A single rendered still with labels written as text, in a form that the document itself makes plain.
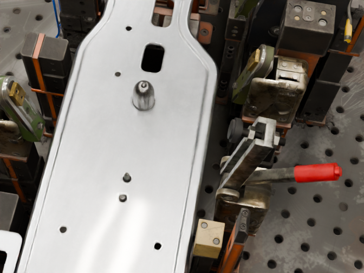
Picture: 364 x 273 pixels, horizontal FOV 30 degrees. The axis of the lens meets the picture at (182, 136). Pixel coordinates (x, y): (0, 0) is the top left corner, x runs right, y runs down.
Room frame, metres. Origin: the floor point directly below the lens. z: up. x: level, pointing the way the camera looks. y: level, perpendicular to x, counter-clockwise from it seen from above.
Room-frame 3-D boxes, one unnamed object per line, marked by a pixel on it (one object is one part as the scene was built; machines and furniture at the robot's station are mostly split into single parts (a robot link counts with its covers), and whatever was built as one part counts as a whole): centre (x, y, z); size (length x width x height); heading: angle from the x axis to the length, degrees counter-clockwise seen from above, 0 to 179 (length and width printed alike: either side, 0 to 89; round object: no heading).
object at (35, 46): (0.55, 0.23, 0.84); 0.11 x 0.08 x 0.29; 87
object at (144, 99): (0.48, 0.06, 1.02); 0.03 x 0.03 x 0.07
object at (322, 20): (0.58, -0.16, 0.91); 0.07 x 0.05 x 0.42; 87
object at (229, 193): (0.32, -0.07, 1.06); 0.03 x 0.01 x 0.03; 87
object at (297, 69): (0.51, -0.13, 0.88); 0.11 x 0.09 x 0.37; 87
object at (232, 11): (0.67, -0.07, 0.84); 0.04 x 0.03 x 0.29; 177
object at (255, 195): (0.34, -0.09, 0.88); 0.07 x 0.06 x 0.35; 87
